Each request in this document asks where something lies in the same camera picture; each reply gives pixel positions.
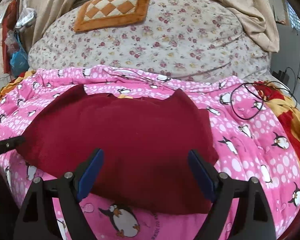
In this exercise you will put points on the red hanging cloth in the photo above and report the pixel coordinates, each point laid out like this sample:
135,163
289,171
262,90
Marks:
10,30

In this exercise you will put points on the beige curtain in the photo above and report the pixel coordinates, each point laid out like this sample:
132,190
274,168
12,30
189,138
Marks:
240,5
47,5

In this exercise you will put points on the white plastic bag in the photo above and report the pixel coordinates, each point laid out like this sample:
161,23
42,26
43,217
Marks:
25,17

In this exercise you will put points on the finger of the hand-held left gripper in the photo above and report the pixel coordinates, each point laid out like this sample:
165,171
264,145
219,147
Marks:
7,145

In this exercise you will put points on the black power plugs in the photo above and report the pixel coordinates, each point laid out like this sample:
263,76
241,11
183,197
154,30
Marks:
281,74

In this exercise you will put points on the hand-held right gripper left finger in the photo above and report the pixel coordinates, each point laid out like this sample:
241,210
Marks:
90,175

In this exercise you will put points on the floral quilt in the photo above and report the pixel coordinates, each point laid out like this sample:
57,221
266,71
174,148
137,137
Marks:
165,42

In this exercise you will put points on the dark red sweater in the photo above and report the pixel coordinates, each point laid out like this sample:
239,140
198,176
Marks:
120,135

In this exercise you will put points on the blue plastic bag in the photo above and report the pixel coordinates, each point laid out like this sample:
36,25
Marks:
18,60

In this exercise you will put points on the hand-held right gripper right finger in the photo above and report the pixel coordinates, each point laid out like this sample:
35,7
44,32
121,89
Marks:
202,175

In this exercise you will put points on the glass block window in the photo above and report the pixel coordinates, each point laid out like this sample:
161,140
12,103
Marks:
295,17

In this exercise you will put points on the orange checkered cushion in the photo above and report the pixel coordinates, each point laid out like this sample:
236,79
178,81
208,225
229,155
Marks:
110,7

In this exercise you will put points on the pink penguin print blanket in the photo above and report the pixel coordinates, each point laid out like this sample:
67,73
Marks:
240,155

